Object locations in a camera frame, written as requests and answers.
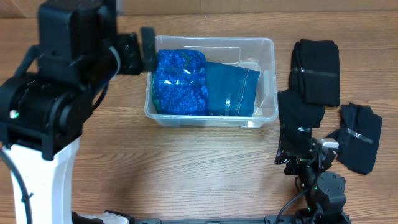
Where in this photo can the clear plastic storage bin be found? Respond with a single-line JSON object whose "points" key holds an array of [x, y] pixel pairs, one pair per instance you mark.
{"points": [[255, 53]]}

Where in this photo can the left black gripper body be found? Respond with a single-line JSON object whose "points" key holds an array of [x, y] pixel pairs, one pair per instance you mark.
{"points": [[129, 52]]}

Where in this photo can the blue sequin fabric bundle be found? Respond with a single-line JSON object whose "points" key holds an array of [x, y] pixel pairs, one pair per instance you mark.
{"points": [[179, 83]]}

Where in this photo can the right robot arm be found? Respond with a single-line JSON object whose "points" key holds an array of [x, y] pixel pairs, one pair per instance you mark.
{"points": [[321, 195]]}

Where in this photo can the small folded black garment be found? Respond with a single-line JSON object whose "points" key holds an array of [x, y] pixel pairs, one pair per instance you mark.
{"points": [[358, 137]]}

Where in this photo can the middle folded black garment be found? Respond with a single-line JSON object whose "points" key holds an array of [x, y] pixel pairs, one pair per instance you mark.
{"points": [[297, 119]]}

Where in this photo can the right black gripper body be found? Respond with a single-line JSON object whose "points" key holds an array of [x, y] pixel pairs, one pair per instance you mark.
{"points": [[296, 168]]}

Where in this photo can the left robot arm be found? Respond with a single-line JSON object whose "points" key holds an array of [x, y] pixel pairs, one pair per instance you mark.
{"points": [[53, 92]]}

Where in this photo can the large folded black garment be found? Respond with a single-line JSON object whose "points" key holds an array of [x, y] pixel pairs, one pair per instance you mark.
{"points": [[315, 72]]}

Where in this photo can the blue denim jeans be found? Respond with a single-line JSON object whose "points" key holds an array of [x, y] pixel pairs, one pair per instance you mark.
{"points": [[231, 90]]}

